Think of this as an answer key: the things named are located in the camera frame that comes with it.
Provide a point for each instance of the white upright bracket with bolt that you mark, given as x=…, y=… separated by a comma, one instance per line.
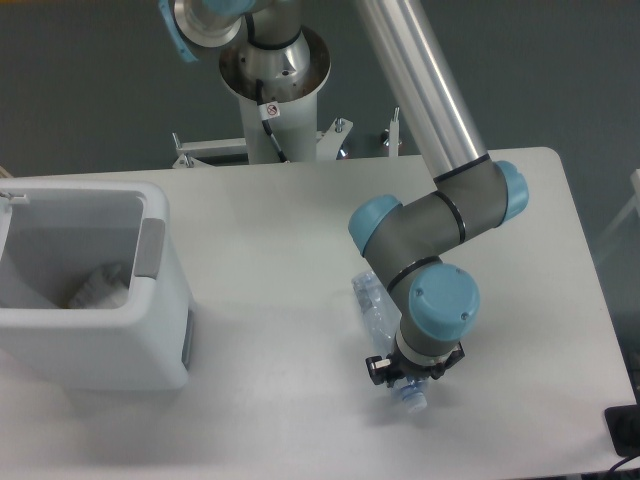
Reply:
x=390, y=138

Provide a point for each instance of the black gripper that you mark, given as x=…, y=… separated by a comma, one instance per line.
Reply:
x=387, y=370

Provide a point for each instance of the black device at table corner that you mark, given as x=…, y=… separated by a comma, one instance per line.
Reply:
x=623, y=426

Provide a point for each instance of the crushed clear plastic bottle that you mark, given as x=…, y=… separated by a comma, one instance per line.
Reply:
x=381, y=319

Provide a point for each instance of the white plastic trash can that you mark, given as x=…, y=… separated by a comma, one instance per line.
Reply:
x=54, y=234

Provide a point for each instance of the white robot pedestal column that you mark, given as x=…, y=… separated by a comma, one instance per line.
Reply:
x=277, y=92

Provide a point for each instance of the white metal base frame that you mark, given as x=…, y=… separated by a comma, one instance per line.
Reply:
x=330, y=146

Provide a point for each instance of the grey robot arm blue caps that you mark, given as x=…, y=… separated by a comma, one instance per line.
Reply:
x=403, y=243

